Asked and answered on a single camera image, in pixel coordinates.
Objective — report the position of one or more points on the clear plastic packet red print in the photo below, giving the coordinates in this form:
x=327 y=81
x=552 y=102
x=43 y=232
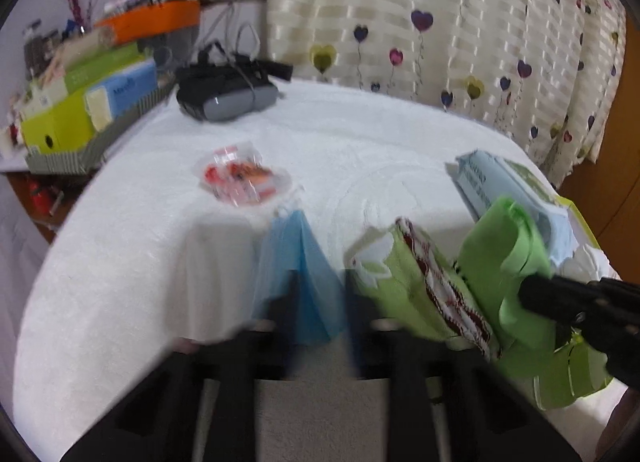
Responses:
x=240 y=176

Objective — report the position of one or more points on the light blue wet wipes pack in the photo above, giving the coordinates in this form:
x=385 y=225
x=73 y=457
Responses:
x=495 y=187

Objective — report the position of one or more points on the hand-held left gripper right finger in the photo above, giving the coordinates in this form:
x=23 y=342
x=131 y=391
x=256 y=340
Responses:
x=400 y=372

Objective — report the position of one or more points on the basket of boxes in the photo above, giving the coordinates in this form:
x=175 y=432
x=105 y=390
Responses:
x=65 y=161

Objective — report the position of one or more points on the yellow-green file box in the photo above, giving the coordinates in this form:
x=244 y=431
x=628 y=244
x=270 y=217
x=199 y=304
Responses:
x=60 y=124

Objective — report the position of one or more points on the dark red side table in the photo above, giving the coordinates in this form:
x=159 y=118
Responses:
x=30 y=202

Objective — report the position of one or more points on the blue cloth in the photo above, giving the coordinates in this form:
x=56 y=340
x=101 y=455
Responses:
x=310 y=292

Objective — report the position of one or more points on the blue white carton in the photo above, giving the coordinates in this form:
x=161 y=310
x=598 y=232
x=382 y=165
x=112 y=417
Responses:
x=125 y=84

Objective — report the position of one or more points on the orange storage box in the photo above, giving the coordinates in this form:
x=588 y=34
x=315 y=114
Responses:
x=160 y=19

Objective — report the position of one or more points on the white cloth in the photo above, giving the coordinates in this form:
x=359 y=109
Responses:
x=592 y=262

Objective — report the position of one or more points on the yellow-green shallow box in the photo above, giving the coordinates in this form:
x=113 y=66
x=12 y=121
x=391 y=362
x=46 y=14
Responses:
x=575 y=372

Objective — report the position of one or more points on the green cloth red-white trim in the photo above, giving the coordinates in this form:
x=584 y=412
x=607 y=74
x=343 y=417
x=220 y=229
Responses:
x=500 y=262

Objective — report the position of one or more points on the grey black headset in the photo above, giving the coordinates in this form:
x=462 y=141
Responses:
x=225 y=96

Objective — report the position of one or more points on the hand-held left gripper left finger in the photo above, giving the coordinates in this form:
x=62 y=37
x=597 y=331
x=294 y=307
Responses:
x=240 y=372

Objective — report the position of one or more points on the wooden wardrobe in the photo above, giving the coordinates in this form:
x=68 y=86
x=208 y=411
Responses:
x=615 y=166

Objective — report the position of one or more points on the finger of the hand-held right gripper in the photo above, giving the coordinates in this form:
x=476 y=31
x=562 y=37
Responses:
x=545 y=294

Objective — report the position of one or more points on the cream curtain heart print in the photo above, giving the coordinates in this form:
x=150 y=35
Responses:
x=450 y=1

